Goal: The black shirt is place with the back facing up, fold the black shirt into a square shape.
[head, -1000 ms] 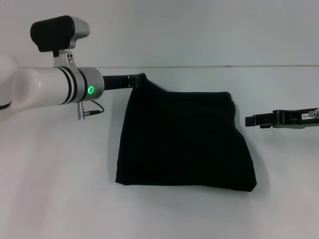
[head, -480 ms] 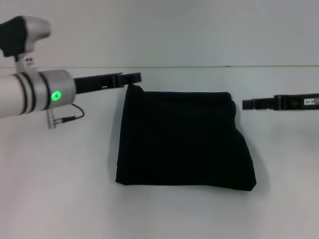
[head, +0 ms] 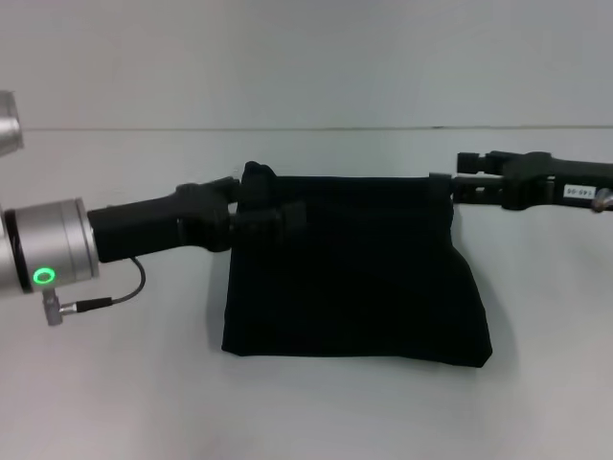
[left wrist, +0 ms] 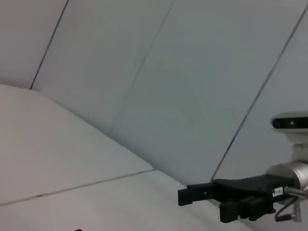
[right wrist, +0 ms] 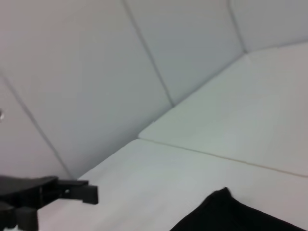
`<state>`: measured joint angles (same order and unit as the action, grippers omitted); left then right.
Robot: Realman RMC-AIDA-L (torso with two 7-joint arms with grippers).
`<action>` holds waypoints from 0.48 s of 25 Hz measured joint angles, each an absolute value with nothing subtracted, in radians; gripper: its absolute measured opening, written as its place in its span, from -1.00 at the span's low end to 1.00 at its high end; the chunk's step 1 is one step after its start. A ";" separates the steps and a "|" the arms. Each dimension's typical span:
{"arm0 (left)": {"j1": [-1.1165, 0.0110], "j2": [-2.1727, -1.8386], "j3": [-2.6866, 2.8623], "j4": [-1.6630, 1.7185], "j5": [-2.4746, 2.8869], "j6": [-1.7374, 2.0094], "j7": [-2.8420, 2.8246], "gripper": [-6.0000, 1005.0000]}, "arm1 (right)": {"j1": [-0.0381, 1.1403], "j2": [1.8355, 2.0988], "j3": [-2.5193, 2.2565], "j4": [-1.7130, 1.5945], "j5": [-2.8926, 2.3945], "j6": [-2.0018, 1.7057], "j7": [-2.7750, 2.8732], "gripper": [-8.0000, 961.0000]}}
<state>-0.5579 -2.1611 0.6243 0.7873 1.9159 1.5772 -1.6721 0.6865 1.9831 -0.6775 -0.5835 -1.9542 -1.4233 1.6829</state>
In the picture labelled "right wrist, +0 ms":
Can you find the black t-shirt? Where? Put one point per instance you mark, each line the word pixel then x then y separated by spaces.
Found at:
pixel 240 214

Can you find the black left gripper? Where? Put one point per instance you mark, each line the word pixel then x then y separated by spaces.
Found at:
pixel 19 190

